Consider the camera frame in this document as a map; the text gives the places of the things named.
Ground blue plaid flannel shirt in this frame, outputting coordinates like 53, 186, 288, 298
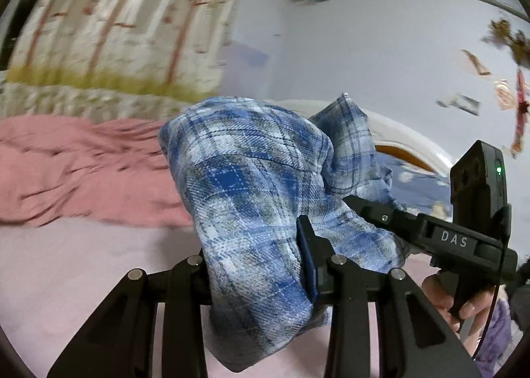
159, 95, 410, 373

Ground person's right hand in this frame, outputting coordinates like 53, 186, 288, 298
421, 275, 494, 355

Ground blue floral pillow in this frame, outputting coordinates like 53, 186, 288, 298
376, 152, 453, 221

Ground pink bed sheet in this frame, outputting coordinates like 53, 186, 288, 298
0, 215, 477, 378

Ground pink checked duvet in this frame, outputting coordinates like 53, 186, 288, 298
1, 115, 191, 227

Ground tree print curtain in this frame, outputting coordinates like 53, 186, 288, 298
1, 0, 239, 122

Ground black camera box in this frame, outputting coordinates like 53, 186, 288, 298
450, 140, 508, 240

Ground red hanging wall ornament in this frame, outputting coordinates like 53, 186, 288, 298
510, 68, 529, 158

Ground wall stickers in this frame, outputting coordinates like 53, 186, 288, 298
437, 19, 529, 116

